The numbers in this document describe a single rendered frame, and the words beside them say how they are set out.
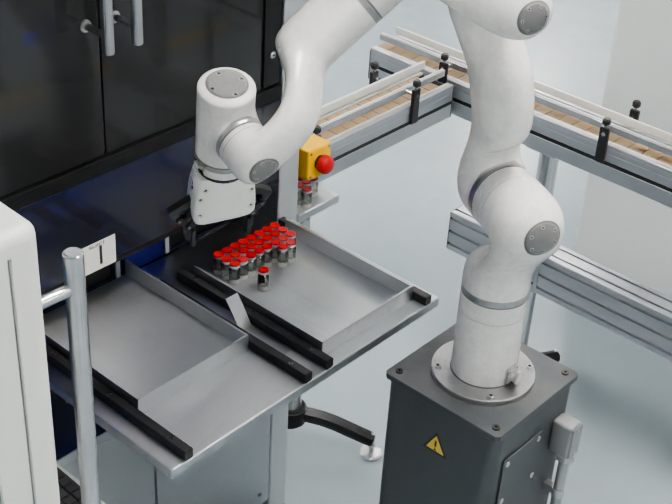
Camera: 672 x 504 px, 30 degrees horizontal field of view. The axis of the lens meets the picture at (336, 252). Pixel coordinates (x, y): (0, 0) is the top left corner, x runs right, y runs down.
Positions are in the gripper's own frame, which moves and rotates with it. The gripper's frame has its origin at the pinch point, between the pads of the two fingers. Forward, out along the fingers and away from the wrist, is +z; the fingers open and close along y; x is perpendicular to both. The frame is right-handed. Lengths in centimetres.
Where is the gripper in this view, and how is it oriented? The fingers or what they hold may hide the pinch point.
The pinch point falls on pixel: (218, 230)
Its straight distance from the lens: 201.8
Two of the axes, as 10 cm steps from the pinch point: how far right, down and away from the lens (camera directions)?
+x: -3.7, -7.4, 5.6
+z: -1.1, 6.4, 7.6
